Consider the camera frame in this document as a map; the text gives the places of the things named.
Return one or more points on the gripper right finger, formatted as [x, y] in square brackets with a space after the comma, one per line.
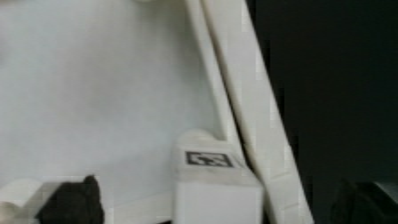
[367, 203]

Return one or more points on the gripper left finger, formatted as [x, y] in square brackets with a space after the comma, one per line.
[73, 206]

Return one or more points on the white square table top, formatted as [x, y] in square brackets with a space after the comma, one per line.
[123, 71]

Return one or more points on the white table leg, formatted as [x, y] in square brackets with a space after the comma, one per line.
[217, 196]

